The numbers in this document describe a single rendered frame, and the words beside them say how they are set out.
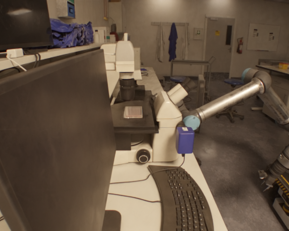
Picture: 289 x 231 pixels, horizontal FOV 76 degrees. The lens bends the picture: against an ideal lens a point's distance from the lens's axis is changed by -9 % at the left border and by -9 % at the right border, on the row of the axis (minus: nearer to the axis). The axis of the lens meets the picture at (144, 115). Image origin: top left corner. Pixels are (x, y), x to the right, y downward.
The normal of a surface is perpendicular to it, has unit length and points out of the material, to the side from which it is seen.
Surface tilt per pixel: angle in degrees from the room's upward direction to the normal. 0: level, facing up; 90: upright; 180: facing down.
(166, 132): 90
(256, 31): 90
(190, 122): 92
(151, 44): 90
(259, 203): 0
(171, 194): 5
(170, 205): 5
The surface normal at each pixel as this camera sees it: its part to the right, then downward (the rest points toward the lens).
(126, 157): 0.35, 0.34
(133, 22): 0.03, 0.37
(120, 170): 0.00, -0.93
